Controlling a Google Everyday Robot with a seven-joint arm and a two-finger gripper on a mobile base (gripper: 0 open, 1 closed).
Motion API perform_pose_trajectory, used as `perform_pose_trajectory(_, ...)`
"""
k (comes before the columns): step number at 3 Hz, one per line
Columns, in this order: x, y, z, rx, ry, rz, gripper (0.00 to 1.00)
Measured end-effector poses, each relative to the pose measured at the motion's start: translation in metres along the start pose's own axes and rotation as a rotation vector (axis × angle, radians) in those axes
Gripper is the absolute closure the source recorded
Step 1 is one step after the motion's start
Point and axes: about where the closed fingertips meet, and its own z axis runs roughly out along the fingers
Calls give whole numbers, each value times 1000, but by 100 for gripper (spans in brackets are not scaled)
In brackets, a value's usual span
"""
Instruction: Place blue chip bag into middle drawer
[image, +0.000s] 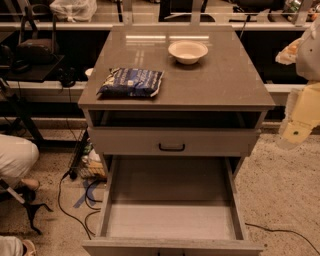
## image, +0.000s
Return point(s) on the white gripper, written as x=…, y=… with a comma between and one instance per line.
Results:
x=309, y=56

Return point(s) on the blue chip bag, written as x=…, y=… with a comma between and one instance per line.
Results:
x=131, y=82

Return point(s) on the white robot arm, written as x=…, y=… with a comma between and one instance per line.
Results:
x=305, y=53

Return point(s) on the grey drawer cabinet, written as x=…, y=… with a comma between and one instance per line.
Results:
x=221, y=91

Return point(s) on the open bottom drawer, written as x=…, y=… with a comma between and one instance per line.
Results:
x=170, y=206

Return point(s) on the closed upper drawer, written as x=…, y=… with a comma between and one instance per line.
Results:
x=199, y=142

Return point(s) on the white plastic bag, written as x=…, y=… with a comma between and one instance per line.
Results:
x=74, y=10

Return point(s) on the black bag on shelf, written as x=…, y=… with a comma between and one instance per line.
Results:
x=35, y=50

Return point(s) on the blue tape cross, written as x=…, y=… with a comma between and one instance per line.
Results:
x=89, y=187

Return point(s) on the black side table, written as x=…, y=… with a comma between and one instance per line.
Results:
x=37, y=73

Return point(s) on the black stool leg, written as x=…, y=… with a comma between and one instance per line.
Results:
x=25, y=197

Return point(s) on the person's leg in white trousers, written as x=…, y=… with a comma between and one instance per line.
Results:
x=17, y=157

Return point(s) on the person's foot bottom left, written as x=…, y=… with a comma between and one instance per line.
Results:
x=13, y=246

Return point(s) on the black drawer handle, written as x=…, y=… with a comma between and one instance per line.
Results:
x=171, y=148

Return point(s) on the wire basket with items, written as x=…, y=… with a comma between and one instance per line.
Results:
x=82, y=163

